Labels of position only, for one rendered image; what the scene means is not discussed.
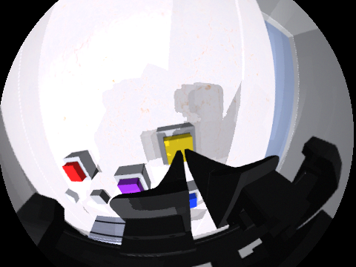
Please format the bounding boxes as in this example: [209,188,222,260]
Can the purple button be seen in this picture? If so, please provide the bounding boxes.
[113,163,151,193]

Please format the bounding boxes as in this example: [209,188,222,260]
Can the yellow button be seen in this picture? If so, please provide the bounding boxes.
[156,122,196,165]

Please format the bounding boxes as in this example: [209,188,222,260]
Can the red button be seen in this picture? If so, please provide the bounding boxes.
[62,149,99,182]

